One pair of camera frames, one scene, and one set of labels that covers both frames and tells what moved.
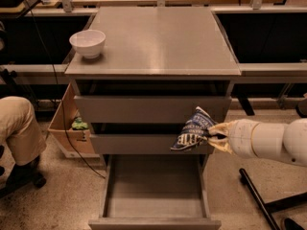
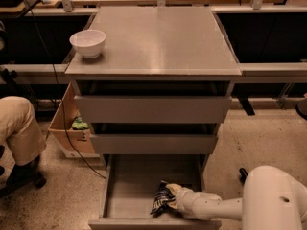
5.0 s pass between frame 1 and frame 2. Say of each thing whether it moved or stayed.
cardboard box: stayed
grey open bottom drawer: stayed
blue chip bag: moved
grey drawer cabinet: stayed
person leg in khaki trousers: stayed
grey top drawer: stayed
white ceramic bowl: stayed
